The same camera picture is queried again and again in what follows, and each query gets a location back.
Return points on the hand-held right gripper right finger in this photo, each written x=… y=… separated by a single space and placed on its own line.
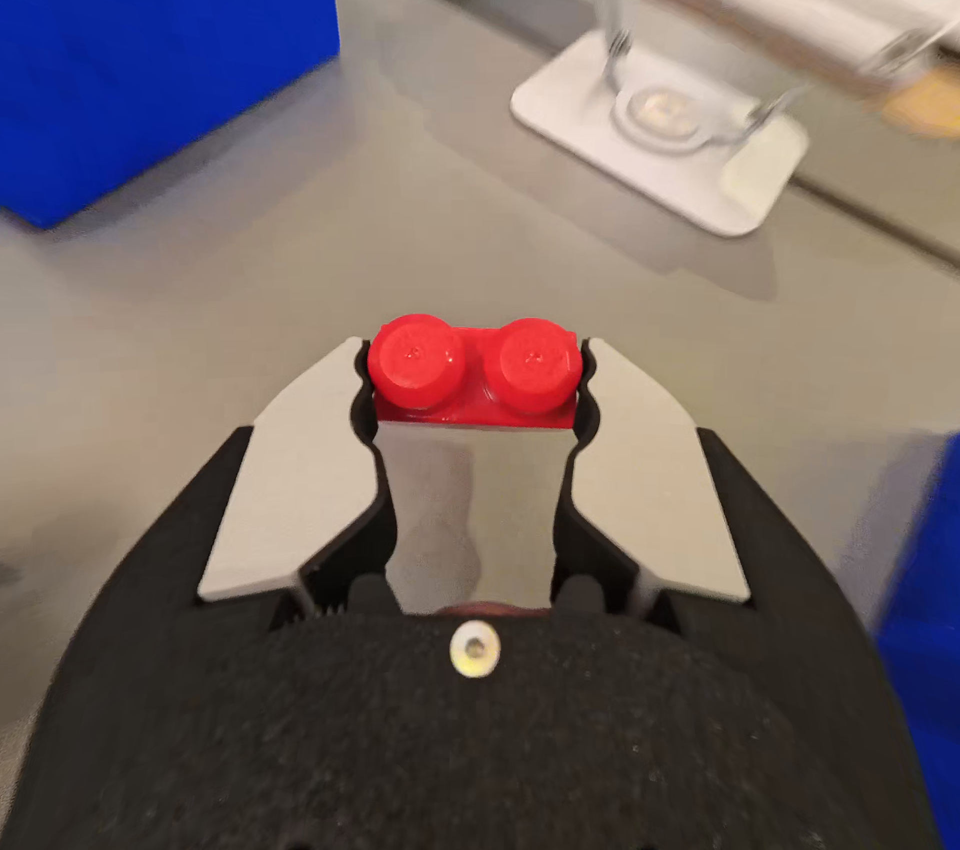
x=660 y=490

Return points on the grey desk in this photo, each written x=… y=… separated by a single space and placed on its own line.
x=225 y=280

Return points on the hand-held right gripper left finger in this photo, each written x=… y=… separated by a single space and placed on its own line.
x=292 y=490

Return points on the red toy block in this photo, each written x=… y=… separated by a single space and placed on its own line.
x=416 y=359

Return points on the blue plastic storage bin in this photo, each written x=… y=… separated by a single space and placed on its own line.
x=926 y=640
x=150 y=78

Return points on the white stand with wooden board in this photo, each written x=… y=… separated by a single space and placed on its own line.
x=660 y=183

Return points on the person's right hand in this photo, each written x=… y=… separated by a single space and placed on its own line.
x=495 y=610

